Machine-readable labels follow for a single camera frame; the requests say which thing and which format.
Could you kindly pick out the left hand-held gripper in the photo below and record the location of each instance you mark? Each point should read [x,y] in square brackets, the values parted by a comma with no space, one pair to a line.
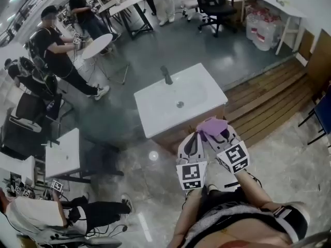
[190,174]

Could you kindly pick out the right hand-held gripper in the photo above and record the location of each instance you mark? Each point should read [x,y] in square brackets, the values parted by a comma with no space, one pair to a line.
[234,156]

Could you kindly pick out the purple cloth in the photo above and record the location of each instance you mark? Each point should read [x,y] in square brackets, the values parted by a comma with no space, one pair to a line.
[210,126]

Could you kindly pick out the person's left forearm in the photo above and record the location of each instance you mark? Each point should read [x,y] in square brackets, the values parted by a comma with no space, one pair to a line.
[187,213]

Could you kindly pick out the person's right forearm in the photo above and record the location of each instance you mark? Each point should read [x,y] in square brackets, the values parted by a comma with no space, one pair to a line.
[252,190]

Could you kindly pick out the wooden vanity cabinet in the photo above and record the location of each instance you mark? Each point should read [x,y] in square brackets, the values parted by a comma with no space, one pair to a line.
[168,142]

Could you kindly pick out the white ceramic sink basin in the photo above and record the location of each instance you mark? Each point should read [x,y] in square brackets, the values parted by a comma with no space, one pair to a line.
[160,117]

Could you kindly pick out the metal sink drain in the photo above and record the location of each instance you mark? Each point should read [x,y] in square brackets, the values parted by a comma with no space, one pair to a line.
[180,104]

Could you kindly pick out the person's legs black trousers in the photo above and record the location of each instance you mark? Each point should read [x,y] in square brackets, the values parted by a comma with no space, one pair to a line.
[219,198]

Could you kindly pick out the wooden slatted platform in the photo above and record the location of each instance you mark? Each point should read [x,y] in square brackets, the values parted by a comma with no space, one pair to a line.
[271,99]

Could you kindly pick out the person's torso grey mesh top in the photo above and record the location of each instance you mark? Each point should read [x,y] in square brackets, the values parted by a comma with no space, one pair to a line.
[232,216]

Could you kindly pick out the black faucet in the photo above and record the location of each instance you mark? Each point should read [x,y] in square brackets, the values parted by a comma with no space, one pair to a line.
[167,76]

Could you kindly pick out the blue chair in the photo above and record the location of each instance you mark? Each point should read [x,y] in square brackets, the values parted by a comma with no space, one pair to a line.
[324,112]

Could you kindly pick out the pack of water bottles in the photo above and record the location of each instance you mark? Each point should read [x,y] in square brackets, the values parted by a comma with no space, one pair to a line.
[263,32]

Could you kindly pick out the grey office chair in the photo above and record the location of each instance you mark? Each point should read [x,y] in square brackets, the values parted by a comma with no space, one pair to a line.
[103,243]

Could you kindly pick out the brown wooden wardrobe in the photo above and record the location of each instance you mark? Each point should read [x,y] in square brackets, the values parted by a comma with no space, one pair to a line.
[320,58]

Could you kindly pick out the round white table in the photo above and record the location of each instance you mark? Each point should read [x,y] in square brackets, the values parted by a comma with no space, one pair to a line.
[97,44]

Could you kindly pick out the white desk black legs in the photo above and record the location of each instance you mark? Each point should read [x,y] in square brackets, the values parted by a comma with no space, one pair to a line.
[121,4]

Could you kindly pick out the black mesh office chair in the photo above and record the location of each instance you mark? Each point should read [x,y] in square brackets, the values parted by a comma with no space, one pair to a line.
[26,107]

